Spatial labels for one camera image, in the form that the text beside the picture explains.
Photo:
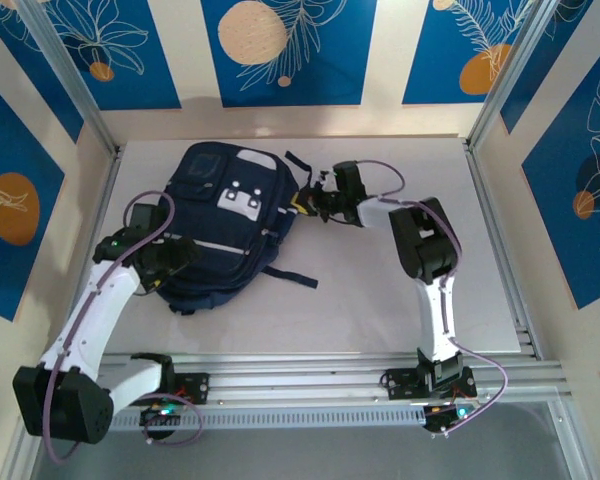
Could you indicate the aluminium side rail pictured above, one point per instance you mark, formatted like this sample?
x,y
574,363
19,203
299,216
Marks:
x,y
484,200
104,200

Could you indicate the navy blue backpack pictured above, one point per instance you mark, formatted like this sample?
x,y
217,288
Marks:
x,y
200,225

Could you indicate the aluminium frame post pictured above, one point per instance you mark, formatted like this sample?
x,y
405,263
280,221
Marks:
x,y
60,55
521,55

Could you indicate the blue floral wall poster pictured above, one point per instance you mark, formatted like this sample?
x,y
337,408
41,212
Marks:
x,y
10,150
145,75
430,75
330,75
30,75
545,85
570,250

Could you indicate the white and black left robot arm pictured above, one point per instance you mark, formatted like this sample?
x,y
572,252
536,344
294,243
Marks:
x,y
95,310

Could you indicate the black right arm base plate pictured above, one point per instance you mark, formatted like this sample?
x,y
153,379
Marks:
x,y
400,382

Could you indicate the aluminium mounting rails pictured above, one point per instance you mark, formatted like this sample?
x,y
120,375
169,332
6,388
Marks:
x,y
290,385

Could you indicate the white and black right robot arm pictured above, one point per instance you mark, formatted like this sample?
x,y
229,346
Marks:
x,y
435,310

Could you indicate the grey metal panel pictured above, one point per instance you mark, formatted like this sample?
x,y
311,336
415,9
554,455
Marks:
x,y
300,455

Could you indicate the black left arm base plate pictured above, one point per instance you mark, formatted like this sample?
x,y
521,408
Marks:
x,y
200,385

